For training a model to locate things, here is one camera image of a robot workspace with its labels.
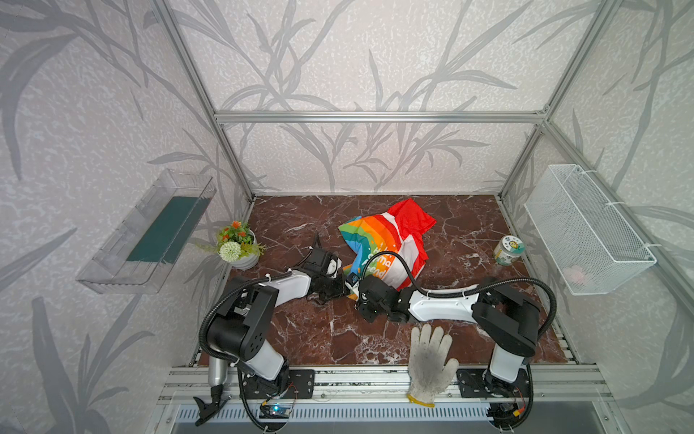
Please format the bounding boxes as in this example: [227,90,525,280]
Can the aluminium cage frame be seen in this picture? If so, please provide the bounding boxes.
[151,0,694,408]

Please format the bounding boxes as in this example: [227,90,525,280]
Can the potted artificial flower plant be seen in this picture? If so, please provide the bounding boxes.
[194,221,266,271]

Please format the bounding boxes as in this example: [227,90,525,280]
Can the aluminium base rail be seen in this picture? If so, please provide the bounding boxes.
[157,365,614,405]

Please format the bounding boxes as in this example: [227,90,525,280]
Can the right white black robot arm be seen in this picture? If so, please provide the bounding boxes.
[356,276,557,397]

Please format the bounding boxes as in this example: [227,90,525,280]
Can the pink object in basket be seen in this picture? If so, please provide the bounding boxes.
[562,265,588,286]

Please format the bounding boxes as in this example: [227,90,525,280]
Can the green circuit board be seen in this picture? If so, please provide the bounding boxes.
[260,403,294,420]

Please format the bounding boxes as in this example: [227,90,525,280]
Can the white wire mesh basket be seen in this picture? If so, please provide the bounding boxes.
[524,165,657,296]

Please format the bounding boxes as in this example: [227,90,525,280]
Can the white knit work glove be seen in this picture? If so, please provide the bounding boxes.
[407,324,459,408]

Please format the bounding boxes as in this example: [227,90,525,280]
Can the small green labelled jar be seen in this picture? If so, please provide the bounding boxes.
[493,235,526,266]

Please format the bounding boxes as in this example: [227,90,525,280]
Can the rainbow striped child jacket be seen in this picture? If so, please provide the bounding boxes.
[338,199,437,290]

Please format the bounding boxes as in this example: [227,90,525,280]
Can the right corrugated black cable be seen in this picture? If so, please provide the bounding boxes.
[360,250,558,340]

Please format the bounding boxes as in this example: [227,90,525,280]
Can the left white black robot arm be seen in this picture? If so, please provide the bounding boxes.
[198,247,348,401]

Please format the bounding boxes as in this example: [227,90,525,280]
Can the clear acrylic wall shelf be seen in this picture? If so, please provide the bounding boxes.
[76,169,217,295]

